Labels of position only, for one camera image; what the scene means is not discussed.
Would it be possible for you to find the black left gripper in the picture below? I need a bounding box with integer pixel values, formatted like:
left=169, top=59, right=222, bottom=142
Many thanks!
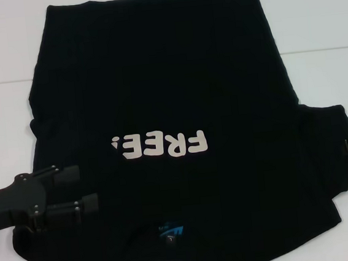
left=0, top=161, right=102, bottom=238

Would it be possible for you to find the black shirt with FREE print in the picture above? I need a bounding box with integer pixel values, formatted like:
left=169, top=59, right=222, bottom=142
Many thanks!
left=0, top=0, right=348, bottom=261

